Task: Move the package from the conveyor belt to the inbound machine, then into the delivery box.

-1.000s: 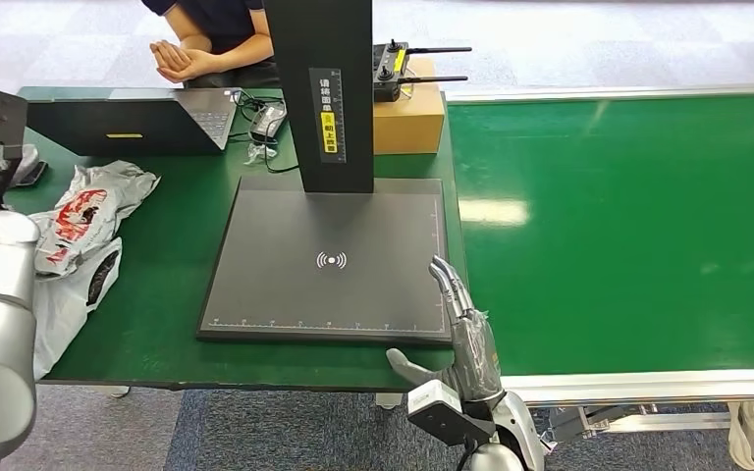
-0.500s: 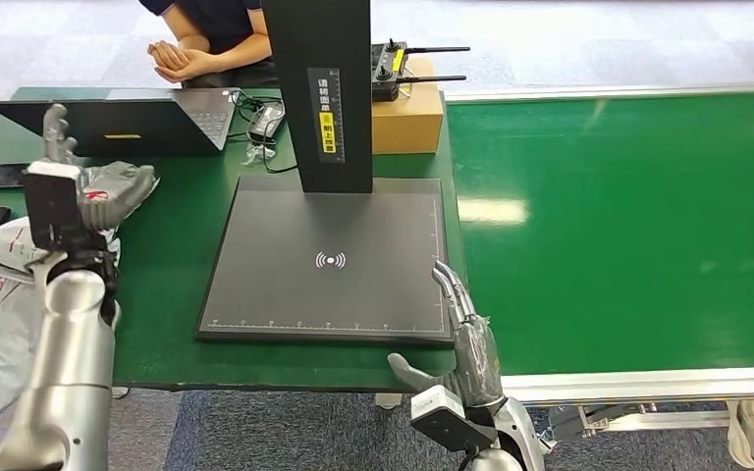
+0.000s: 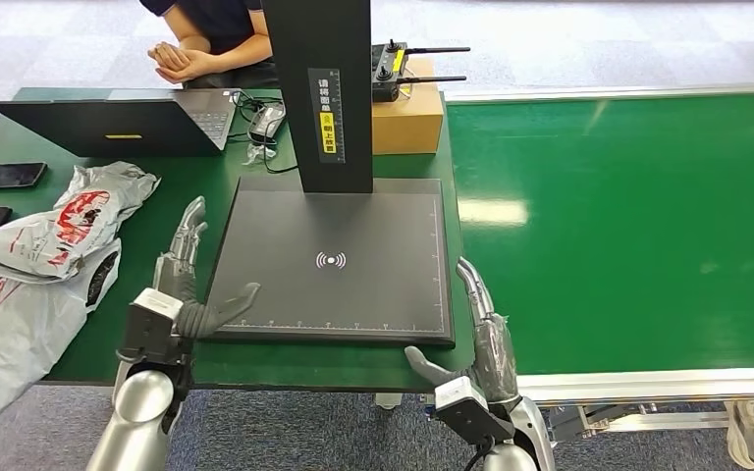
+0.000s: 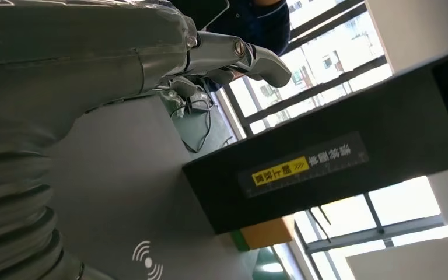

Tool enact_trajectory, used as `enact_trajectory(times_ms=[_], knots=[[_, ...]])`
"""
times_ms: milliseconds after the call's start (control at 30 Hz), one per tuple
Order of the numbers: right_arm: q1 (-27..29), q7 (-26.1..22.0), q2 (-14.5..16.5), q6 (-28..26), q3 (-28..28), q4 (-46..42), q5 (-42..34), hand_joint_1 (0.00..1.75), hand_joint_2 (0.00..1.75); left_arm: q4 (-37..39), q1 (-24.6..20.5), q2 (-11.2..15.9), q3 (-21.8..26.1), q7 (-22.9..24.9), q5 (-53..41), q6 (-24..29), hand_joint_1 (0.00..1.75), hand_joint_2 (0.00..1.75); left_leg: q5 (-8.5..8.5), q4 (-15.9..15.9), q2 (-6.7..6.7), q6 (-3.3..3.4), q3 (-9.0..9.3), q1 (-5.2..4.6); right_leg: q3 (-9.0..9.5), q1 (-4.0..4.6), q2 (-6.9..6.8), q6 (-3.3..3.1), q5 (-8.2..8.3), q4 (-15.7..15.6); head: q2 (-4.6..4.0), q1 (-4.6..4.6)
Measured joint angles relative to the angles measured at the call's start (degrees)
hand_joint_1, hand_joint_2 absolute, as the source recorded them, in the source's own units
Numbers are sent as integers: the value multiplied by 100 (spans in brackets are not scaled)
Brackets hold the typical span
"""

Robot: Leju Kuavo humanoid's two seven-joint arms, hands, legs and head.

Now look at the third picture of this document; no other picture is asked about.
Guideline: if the person's hand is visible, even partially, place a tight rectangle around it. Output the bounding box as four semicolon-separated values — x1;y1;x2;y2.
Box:
154;50;220;84
147;41;190;72

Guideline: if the black remote controller with antennas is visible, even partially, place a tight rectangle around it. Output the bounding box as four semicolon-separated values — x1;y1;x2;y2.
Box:
371;38;472;103

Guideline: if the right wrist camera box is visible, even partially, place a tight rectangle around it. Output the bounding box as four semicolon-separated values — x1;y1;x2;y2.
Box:
434;375;516;446

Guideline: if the brown cardboard box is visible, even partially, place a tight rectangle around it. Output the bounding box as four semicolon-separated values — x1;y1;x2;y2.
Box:
371;56;446;156

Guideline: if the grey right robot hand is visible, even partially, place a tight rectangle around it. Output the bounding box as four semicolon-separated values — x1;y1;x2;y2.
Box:
404;256;522;407

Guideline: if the clear plastic wrapper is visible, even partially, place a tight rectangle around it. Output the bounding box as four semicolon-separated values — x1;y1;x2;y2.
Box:
243;142;278;166

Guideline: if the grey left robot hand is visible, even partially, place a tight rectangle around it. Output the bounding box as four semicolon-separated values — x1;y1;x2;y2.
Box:
152;195;262;340

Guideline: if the black scanner column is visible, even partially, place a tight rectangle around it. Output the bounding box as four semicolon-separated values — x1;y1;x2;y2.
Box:
260;0;374;194

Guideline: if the person's right hand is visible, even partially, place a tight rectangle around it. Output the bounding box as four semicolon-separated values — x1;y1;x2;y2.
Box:
147;41;190;72

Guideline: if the white package with black window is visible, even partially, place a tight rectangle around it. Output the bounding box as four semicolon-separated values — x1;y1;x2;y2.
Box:
0;238;123;427

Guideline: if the person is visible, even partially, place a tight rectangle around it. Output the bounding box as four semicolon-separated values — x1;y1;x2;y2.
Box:
139;0;280;89

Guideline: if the green conveyor belt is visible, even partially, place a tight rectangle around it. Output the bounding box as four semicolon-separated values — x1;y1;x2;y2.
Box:
425;84;754;434

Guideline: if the grey power adapter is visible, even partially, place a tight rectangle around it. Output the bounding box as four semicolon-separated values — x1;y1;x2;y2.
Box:
247;102;288;144

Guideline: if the black smartphone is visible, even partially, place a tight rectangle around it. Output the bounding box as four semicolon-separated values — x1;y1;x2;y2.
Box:
0;162;48;191

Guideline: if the person's left hand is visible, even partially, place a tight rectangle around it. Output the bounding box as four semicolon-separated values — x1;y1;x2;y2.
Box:
154;50;220;84

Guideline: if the black scanner base plate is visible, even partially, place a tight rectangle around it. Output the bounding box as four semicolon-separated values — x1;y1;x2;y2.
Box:
204;175;457;347

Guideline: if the dark open laptop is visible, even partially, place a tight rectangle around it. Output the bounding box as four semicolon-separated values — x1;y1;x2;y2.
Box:
0;87;242;159

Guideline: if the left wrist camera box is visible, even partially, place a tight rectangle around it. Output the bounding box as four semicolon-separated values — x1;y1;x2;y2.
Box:
116;288;187;367

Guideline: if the green table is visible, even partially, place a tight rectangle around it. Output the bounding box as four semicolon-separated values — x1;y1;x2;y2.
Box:
0;86;481;393

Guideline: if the white package with large red print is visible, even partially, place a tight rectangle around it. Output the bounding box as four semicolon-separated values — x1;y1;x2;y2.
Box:
0;161;162;286

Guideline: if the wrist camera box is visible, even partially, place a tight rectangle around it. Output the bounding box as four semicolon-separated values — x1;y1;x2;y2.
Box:
434;375;516;446
116;288;187;367

